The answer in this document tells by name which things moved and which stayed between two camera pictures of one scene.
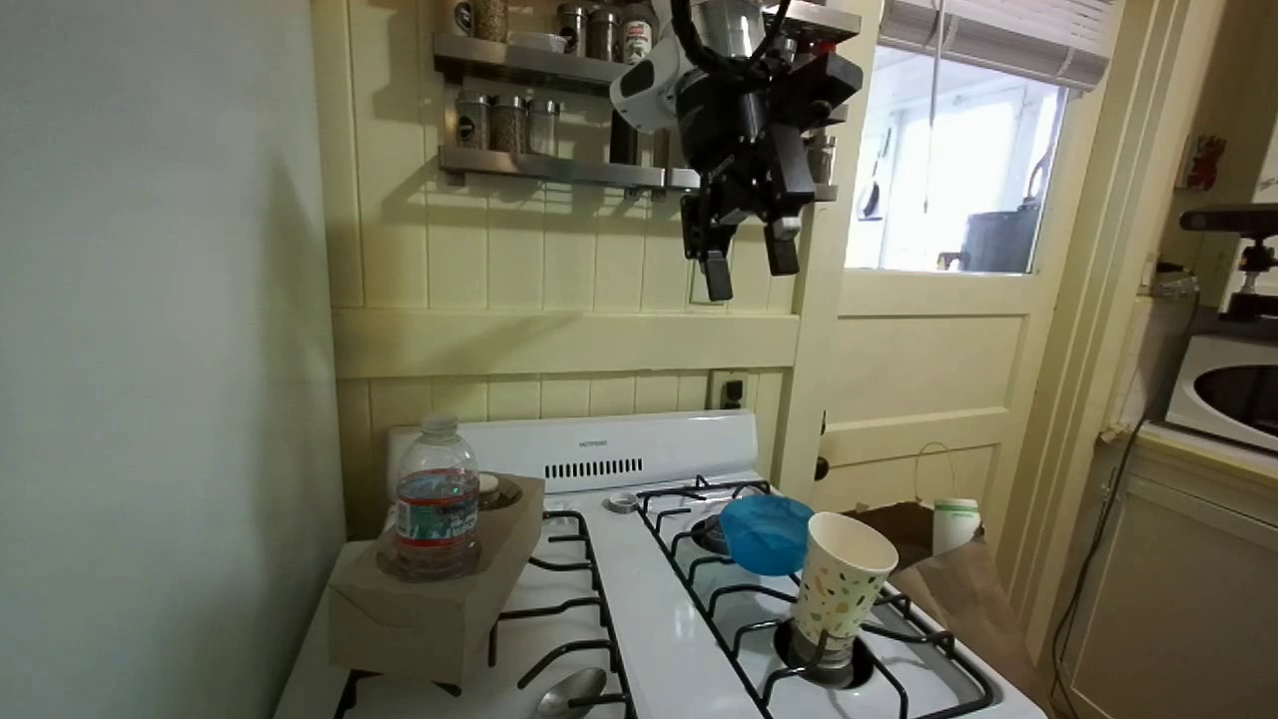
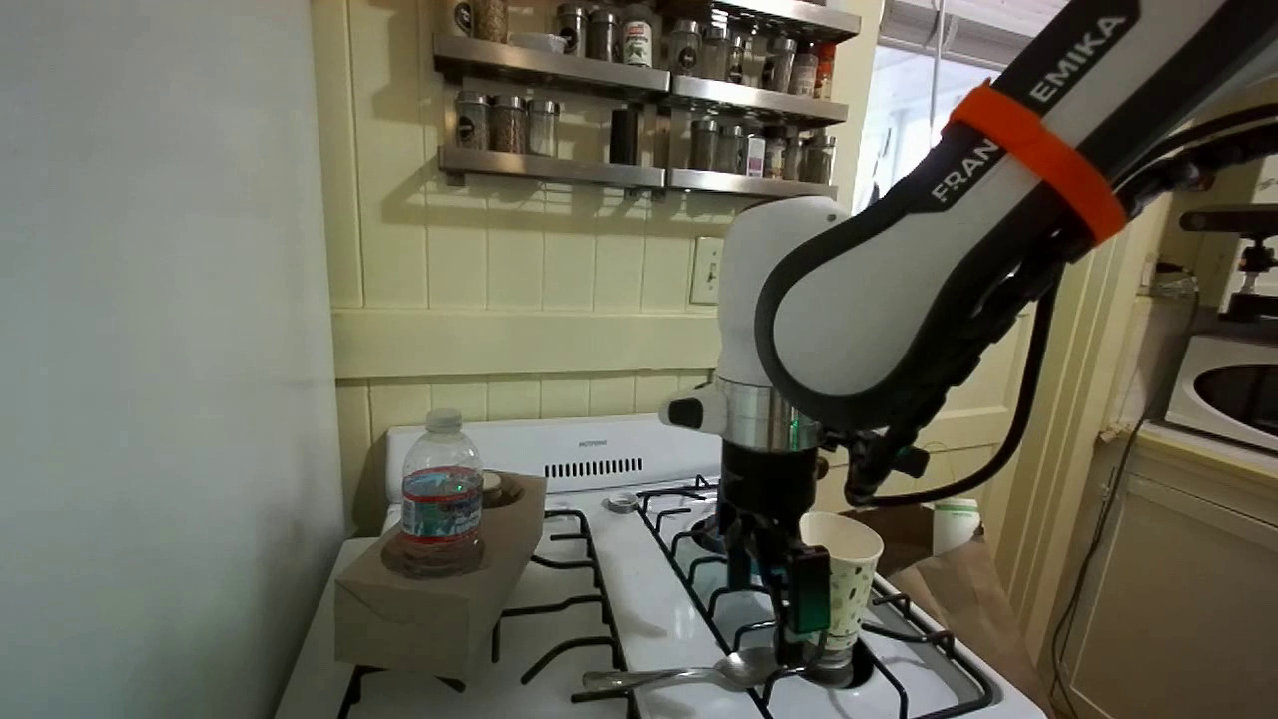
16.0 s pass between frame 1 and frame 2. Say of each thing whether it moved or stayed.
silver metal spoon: moved
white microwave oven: stayed
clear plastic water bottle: stayed
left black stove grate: stayed
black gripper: moved
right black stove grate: stayed
